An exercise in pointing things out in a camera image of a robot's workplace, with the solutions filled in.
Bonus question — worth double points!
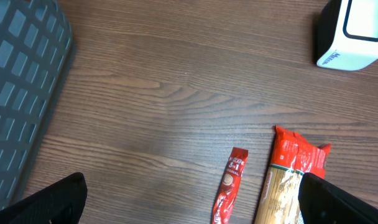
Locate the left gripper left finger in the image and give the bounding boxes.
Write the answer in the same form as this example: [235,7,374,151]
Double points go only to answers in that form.
[0,172,88,224]

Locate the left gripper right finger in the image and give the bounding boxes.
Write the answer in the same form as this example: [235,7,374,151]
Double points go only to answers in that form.
[298,172,378,224]

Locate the spaghetti pack orange ends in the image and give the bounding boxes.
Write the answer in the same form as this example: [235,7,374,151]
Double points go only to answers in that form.
[253,124,332,224]

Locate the red chocolate bar wrapper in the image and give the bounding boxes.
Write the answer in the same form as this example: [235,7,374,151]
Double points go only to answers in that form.
[211,147,249,224]

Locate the white barcode scanner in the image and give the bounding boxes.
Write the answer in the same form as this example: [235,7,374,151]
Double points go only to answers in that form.
[316,0,378,71]

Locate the grey plastic mesh basket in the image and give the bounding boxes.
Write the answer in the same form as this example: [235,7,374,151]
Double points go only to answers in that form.
[0,0,76,210]

